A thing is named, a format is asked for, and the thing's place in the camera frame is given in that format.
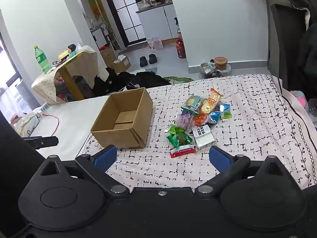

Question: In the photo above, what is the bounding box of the pink soft item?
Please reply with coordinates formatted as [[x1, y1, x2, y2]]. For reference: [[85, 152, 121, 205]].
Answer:
[[290, 90, 309, 109]]

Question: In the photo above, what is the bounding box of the yellow and orange bread packet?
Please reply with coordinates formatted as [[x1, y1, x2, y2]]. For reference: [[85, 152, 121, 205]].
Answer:
[[199, 88, 222, 116]]

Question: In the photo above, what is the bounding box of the green striped snack packet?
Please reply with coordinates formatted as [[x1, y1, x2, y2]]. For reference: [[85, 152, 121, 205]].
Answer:
[[180, 105, 194, 116]]

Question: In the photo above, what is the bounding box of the black coat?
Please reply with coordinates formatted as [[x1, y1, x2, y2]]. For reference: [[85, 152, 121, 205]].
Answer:
[[286, 0, 317, 100]]

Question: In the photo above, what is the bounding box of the tall cardboard box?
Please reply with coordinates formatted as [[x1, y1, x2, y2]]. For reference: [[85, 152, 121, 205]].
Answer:
[[99, 45, 117, 63]]

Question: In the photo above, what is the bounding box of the wooden table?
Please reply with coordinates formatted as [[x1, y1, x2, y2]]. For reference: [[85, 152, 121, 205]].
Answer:
[[53, 51, 86, 101]]

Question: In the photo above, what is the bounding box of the green cloth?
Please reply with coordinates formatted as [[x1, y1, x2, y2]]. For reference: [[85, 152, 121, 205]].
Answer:
[[163, 76, 194, 84]]

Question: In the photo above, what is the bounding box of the green plastic bottle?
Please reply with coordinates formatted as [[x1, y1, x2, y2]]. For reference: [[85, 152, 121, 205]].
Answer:
[[34, 45, 51, 74]]

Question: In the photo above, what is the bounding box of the dark-haired doll figure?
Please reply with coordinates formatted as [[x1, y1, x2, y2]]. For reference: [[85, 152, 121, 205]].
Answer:
[[67, 44, 78, 59]]

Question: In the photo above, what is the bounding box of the black chair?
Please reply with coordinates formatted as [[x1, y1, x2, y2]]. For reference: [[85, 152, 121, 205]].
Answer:
[[270, 2, 310, 90]]

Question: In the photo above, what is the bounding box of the clear plastic bag with jars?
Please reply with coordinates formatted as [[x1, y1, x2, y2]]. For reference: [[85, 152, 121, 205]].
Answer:
[[200, 61, 218, 77]]

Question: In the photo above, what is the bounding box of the cardboard box with tissue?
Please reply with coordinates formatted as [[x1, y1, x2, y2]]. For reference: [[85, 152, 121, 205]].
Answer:
[[113, 55, 132, 73]]

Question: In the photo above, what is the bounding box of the side table with cloth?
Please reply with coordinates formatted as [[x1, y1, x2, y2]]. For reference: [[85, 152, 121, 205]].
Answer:
[[31, 45, 109, 105]]

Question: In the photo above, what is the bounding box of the red snack packet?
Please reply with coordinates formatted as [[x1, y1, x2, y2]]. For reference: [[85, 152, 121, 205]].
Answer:
[[170, 145, 197, 159]]

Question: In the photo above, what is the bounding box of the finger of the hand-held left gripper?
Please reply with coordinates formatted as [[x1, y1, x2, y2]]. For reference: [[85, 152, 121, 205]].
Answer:
[[21, 136, 59, 150]]

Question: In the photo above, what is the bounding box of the white appliance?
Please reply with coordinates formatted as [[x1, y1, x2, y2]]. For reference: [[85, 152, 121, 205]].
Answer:
[[90, 27, 109, 50]]

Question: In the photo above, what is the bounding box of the red cable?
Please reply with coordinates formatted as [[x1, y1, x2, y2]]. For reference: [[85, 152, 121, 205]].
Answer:
[[41, 114, 60, 137]]

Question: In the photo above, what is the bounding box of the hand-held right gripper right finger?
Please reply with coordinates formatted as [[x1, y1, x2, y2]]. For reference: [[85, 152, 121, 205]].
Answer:
[[195, 146, 288, 198]]

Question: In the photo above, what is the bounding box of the black clothes pile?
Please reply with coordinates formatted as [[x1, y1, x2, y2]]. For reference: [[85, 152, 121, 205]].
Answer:
[[93, 67, 137, 97]]

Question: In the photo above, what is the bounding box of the white cabinet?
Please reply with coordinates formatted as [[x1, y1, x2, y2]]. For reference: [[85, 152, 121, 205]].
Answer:
[[136, 4, 179, 46]]

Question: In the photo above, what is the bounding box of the white snack packet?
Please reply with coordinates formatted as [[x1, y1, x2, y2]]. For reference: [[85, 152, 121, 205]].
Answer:
[[192, 125, 218, 151]]

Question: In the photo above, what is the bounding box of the white bed sheet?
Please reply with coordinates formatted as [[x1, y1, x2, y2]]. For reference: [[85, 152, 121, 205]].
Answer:
[[23, 95, 109, 161]]

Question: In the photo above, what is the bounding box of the black framed sliding door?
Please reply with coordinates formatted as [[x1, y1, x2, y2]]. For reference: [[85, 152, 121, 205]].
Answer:
[[99, 0, 146, 47]]

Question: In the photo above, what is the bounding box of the small orange snack packet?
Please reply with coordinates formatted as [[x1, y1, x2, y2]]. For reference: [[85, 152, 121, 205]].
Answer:
[[194, 114, 211, 127]]

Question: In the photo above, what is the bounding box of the teal snack packet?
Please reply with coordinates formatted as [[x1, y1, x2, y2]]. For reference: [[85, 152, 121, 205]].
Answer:
[[184, 96, 206, 112]]

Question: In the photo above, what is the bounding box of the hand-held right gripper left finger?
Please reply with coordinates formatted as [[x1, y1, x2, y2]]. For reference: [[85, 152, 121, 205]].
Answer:
[[37, 145, 130, 199]]

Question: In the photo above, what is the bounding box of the brown bucket with wooden lid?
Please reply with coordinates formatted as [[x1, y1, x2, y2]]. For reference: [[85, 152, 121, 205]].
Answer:
[[214, 57, 228, 71]]

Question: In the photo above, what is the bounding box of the black bag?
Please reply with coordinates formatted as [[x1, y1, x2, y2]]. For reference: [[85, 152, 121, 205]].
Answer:
[[135, 71, 171, 88]]

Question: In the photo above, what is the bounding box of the floral cloth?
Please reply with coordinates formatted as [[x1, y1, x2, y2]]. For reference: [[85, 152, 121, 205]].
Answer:
[[13, 113, 40, 137]]

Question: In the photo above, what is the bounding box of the blue and green snack packet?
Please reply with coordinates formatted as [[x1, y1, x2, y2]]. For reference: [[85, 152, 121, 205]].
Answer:
[[219, 102, 232, 119]]

